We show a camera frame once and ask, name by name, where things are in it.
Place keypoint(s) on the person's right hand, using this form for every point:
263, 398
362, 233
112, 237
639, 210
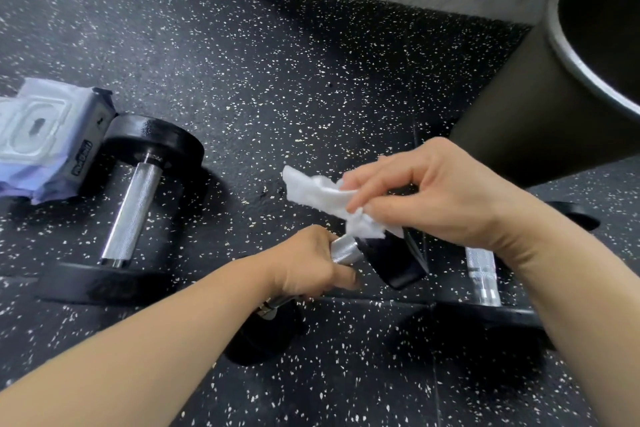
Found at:
450, 191

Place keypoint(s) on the person's left hand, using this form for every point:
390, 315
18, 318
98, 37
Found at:
302, 264

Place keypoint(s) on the wet wipes pack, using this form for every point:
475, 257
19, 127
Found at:
45, 136

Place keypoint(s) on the person's right thumb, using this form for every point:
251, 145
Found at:
385, 197

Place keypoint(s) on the person's left forearm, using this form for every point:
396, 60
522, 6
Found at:
140, 361

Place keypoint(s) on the person's right forearm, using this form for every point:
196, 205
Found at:
585, 301

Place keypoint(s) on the black cylindrical bin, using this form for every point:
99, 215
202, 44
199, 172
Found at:
530, 101

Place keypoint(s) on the white wet wipe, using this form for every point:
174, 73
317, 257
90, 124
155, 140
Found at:
315, 191

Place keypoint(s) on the person's left fingers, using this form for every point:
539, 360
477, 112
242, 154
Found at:
342, 282

